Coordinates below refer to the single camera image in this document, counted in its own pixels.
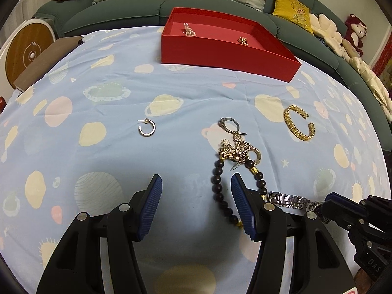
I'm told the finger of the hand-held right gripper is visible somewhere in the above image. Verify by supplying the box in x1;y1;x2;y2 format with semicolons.
327;217;385;237
321;192;368;221

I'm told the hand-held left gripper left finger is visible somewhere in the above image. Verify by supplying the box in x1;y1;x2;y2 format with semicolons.
36;174;163;294

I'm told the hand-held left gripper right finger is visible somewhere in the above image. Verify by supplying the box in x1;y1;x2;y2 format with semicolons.
230;172;353;294

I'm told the dark bead bracelet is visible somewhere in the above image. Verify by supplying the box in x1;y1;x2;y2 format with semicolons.
211;158;270;230

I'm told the silver metal watch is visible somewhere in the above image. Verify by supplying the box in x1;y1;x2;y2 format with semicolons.
266;191;325;213

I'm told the gold flower brooch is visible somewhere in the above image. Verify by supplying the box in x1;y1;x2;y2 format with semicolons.
218;132;262;170

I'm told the silver hoop earring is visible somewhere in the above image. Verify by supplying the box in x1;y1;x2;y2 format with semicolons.
138;118;156;136

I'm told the gold cuff bracelet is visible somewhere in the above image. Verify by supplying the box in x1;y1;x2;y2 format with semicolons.
283;105;316;141

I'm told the red cardboard box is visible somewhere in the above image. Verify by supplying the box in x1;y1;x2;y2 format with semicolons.
161;7;302;83

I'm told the cream quilted cushion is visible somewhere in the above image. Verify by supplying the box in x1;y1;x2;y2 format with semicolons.
351;57;392;114

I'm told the small beige plush cushion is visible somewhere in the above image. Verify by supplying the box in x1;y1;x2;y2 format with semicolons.
341;38;362;60

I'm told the red plush monkey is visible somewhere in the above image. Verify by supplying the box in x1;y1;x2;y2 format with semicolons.
344;14;368;57

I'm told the cream flower cushion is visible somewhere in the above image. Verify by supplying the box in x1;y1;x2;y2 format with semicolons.
309;13;345;57

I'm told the brown pouch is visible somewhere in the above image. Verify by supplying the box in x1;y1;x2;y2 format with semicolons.
14;36;85;94

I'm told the green sofa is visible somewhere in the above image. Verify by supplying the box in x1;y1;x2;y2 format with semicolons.
32;0;392;120

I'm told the round white wooden-faced appliance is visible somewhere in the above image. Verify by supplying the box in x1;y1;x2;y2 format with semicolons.
0;18;57;105

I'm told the yellow embroidered cushion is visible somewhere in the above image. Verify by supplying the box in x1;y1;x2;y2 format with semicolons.
272;0;314;34

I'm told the red wall hanging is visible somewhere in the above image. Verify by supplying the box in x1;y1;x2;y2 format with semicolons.
372;47;392;82

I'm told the pearl bracelet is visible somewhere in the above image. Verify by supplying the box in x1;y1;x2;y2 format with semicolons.
182;22;198;37

